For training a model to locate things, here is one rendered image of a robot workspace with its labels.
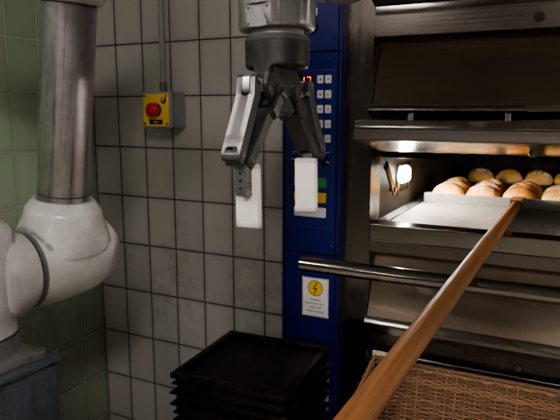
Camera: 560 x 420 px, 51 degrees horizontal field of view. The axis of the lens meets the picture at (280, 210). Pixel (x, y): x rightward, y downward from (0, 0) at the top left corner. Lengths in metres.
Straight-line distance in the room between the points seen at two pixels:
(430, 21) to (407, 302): 0.66
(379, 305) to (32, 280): 0.82
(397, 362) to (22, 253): 0.75
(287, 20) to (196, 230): 1.14
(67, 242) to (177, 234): 0.62
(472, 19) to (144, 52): 0.92
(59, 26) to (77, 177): 0.28
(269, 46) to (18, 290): 0.70
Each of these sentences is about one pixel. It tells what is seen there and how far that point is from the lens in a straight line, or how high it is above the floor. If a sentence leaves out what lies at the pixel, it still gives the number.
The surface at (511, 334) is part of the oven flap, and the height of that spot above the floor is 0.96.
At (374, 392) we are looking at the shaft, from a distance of 0.58.
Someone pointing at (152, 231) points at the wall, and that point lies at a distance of 1.84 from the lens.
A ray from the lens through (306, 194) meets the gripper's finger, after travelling 0.76.
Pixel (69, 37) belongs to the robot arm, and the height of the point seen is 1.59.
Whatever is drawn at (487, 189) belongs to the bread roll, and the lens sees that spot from 1.87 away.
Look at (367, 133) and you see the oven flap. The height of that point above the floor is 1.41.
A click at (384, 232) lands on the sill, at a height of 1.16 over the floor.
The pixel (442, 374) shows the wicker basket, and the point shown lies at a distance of 1.51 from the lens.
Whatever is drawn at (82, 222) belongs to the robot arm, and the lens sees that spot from 1.22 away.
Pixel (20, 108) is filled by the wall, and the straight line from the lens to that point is 1.76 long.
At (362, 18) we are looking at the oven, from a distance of 1.49.
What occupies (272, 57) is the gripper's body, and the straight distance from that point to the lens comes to 0.67.
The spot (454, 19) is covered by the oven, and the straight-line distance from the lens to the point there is 1.43.
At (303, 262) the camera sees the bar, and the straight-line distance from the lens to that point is 1.16.
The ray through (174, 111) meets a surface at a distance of 1.68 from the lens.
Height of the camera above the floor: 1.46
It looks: 10 degrees down
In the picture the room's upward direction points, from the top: straight up
